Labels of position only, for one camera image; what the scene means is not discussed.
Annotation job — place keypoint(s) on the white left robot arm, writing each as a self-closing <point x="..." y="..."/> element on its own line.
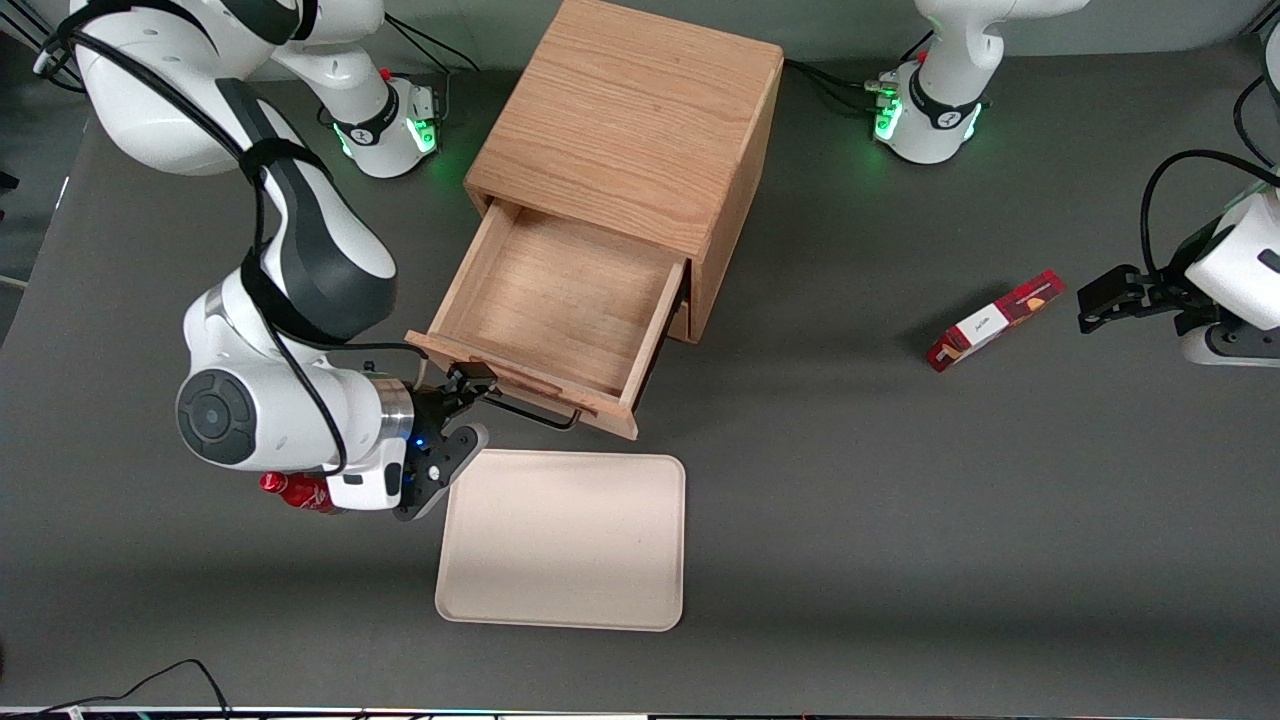
<point x="950" y="60"/>

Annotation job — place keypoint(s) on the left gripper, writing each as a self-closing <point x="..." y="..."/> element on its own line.
<point x="1157" y="293"/>

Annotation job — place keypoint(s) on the beige plastic tray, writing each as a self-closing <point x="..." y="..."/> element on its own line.
<point x="560" y="540"/>

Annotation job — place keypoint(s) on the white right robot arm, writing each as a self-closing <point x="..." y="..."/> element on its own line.
<point x="150" y="100"/>

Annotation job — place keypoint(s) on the red bottle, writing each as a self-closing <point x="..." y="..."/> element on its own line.
<point x="295" y="493"/>

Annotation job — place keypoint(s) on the black bracket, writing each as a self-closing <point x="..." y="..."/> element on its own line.
<point x="7" y="192"/>

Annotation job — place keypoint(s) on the oak wooden cabinet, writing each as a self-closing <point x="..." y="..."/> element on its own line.
<point x="630" y="110"/>

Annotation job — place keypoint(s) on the red and white carton box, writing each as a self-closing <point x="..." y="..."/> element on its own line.
<point x="990" y="325"/>

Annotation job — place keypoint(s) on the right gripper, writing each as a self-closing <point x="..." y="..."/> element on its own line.
<point x="432" y="410"/>

